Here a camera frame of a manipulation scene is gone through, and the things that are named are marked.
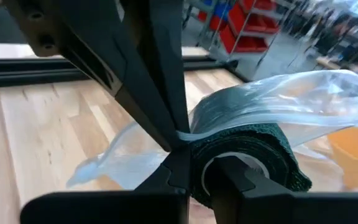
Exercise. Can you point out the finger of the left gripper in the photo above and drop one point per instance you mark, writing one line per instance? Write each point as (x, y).
(154, 62)
(82, 37)

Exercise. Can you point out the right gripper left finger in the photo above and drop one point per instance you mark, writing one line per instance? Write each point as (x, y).
(179, 177)

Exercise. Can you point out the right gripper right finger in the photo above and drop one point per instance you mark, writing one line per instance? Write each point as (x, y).
(238, 199)

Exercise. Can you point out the dark green elastic bandage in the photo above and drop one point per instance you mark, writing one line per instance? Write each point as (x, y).
(244, 143)

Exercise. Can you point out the clear plastic zip bag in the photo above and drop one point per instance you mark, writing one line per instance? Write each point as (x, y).
(306, 93)

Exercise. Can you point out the blue plastic bin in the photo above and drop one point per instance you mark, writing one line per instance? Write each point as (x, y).
(219, 7)

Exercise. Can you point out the red plastic bin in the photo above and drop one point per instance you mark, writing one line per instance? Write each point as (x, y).
(247, 18)
(241, 43)

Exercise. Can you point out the yellow plastic basket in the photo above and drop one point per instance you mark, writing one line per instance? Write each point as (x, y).
(356, 155)

